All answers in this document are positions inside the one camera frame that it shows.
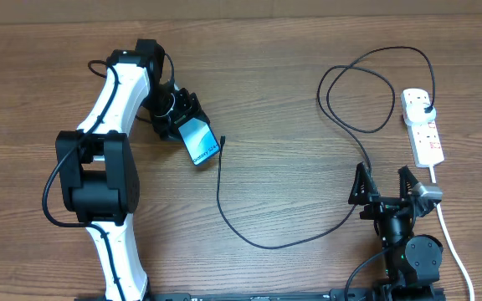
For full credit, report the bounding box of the Samsung Galaxy smartphone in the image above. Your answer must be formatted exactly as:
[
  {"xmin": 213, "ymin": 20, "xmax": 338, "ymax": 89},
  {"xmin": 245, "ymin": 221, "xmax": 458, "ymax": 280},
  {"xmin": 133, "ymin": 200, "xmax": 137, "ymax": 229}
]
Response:
[{"xmin": 179, "ymin": 118, "xmax": 220, "ymax": 166}]

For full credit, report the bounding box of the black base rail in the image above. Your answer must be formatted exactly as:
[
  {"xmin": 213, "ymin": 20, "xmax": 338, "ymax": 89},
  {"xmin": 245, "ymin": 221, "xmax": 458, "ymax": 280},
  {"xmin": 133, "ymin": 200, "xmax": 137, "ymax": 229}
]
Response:
[{"xmin": 74, "ymin": 287, "xmax": 447, "ymax": 301}]

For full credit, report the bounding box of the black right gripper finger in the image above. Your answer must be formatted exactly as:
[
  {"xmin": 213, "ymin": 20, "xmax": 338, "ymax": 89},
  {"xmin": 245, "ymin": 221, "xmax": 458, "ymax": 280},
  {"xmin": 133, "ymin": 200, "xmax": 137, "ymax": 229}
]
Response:
[
  {"xmin": 397, "ymin": 166, "xmax": 423, "ymax": 200},
  {"xmin": 348, "ymin": 162, "xmax": 379, "ymax": 205}
]

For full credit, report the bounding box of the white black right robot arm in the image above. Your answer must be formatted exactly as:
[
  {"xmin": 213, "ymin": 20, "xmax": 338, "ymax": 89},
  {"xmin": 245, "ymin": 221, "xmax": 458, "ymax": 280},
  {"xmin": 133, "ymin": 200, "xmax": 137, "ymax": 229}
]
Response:
[{"xmin": 332, "ymin": 162, "xmax": 445, "ymax": 300}]

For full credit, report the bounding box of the white power extension strip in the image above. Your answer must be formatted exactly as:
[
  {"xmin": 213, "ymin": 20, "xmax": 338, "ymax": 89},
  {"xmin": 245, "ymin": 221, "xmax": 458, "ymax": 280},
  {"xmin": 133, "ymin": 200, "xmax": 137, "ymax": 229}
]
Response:
[{"xmin": 401, "ymin": 88, "xmax": 444, "ymax": 168}]

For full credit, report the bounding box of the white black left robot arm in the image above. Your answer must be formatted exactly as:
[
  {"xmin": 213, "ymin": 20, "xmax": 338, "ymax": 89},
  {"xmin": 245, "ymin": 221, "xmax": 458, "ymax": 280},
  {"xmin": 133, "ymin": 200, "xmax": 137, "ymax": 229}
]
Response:
[{"xmin": 42, "ymin": 39, "xmax": 223, "ymax": 300}]

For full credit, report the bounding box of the white charger plug adapter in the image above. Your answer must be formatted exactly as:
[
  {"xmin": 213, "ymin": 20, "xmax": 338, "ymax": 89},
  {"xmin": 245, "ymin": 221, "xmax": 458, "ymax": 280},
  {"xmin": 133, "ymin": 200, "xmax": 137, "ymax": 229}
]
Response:
[{"xmin": 403, "ymin": 103, "xmax": 437, "ymax": 126}]

